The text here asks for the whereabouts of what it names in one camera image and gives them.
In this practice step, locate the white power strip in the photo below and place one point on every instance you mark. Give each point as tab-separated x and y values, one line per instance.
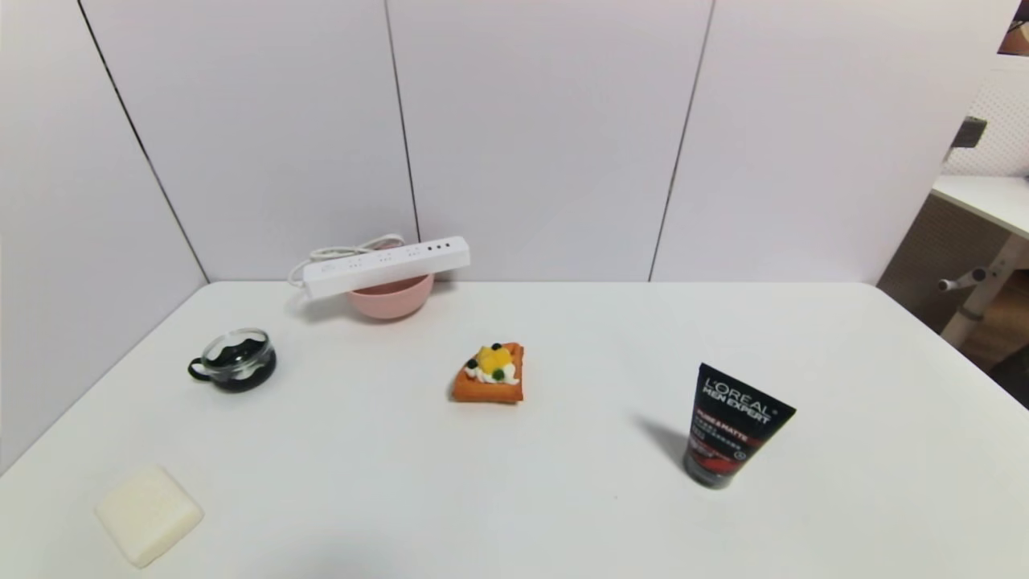
386	267

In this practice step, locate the pink bowl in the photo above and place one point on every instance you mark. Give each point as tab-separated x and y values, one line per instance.
391	301

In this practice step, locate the toy fruit toast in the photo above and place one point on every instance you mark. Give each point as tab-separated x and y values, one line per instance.
490	378

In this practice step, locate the black L'Oreal face wash tube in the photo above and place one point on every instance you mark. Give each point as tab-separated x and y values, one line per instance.
731	426

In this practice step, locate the brown desk panel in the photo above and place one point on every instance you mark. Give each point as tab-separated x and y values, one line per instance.
932	249

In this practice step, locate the cream soap bar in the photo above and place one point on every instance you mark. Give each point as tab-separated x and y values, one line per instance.
149	515

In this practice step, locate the white desk leg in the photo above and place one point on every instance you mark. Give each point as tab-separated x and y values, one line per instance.
985	289

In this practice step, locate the white desk top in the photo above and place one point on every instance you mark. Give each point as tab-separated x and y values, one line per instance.
993	197

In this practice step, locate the dark wall-mounted box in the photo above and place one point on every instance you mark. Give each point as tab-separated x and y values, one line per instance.
969	132

